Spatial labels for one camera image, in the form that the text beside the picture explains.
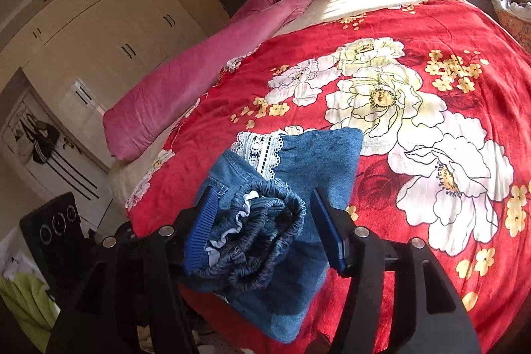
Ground blue denim pants lace hem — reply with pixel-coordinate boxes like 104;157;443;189
186;127;363;343

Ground left forearm green sleeve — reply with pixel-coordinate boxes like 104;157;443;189
1;252;60;353

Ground red floral blanket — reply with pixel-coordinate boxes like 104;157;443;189
125;0;530;350

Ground cream wardrobe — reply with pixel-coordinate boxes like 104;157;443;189
1;0;206;111

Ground white crumpled cloth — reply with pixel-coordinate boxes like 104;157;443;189
492;0;531;23

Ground pink rolled quilt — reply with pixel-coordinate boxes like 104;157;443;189
103;0;313;161

